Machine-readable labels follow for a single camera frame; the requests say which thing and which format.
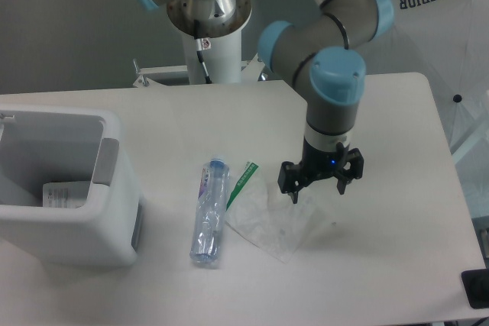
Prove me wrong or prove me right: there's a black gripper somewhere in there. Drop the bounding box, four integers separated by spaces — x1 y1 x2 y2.
277 137 364 204

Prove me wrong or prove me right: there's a clear plastic bag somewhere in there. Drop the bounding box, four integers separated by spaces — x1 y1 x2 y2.
225 160 317 263

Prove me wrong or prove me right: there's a crushed clear plastic bottle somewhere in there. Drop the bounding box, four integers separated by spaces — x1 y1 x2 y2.
189 155 230 268

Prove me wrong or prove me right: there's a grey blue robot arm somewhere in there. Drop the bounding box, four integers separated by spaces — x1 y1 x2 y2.
140 0 394 200

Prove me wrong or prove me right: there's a white plastic trash can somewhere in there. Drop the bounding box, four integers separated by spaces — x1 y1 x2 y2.
1 104 142 266

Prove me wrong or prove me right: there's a white superior umbrella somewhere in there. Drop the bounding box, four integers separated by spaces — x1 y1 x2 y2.
358 0 488 161

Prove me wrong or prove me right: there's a black device at table edge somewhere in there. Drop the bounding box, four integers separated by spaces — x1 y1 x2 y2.
461 269 488 309

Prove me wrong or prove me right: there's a white label packet in bin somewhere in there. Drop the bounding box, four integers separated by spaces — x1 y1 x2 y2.
42 181 90 208

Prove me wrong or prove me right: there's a white mounting bracket frame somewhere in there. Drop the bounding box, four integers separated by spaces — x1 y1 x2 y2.
132 55 271 88

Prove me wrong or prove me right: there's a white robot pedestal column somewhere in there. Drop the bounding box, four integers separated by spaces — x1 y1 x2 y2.
167 0 252 85

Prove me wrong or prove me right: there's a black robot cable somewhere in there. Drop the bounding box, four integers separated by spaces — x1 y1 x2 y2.
193 18 213 85

